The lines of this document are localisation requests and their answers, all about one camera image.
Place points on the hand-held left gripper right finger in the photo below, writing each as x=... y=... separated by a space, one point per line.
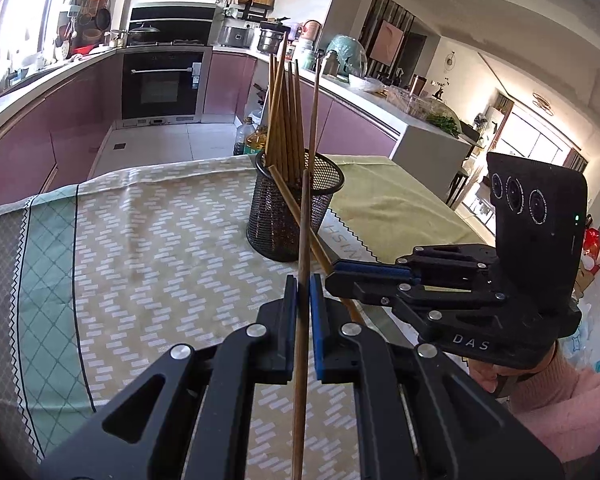
x=316 y=320

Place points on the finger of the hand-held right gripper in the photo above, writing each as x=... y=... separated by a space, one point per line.
x=375 y=271
x=370 y=288

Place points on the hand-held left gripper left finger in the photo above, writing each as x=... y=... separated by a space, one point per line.
x=292 y=310

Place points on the wooden chopstick red patterned end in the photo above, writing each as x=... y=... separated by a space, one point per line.
x=302 y=260
x=321 y=250

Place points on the black mesh utensil holder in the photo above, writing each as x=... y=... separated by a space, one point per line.
x=280 y=225

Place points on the bundle of wooden chopsticks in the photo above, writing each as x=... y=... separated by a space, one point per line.
x=282 y=125

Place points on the person's right forearm pink sleeve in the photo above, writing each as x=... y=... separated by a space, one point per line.
x=565 y=405

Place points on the hanging kitchen utensils rack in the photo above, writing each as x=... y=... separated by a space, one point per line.
x=87 y=20

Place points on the person's right hand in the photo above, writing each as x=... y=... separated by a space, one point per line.
x=485 y=377

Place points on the yellow cloth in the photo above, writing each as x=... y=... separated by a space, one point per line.
x=405 y=210

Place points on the patterned beige green tablecloth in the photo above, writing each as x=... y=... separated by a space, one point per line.
x=155 y=260

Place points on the green leafy vegetables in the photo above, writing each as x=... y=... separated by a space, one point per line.
x=445 y=124

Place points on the pink base cabinets short run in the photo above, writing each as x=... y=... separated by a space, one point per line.
x=340 y=125

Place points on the yellow cooking oil bottle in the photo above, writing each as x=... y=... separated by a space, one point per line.
x=258 y=142

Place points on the clear glass tray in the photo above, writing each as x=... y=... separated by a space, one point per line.
x=420 y=102

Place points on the dark liquid bottle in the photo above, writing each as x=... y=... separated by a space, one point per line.
x=242 y=137

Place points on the white bowl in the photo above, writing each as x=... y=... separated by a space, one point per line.
x=366 y=83

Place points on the copper cup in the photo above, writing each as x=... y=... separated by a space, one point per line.
x=419 y=85

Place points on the steel thermos bottle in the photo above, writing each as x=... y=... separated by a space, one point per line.
x=329 y=64

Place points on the teal covered appliance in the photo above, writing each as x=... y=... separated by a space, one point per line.
x=349 y=57

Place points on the pink kettle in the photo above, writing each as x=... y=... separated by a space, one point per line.
x=311 y=30

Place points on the steel stock pot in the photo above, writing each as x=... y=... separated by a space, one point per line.
x=270 y=40

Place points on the built-in black oven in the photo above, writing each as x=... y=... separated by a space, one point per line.
x=162 y=85

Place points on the pink base cabinets long run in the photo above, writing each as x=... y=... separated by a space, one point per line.
x=40 y=130

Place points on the black range hood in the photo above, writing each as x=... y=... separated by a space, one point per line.
x=172 y=22

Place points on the wok with lid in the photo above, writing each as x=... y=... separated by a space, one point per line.
x=143 y=33

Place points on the red basin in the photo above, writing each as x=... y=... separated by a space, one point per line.
x=82 y=51

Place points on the kitchen window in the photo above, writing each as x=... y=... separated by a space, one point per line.
x=15 y=15

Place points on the round wall clock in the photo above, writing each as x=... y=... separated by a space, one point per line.
x=449 y=60

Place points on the pink framed wall picture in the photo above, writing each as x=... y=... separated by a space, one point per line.
x=387 y=41

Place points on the dark slatted wall panel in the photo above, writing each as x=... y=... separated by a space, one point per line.
x=410 y=25

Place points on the black wall rack with boards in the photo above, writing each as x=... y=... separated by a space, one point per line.
x=252 y=0

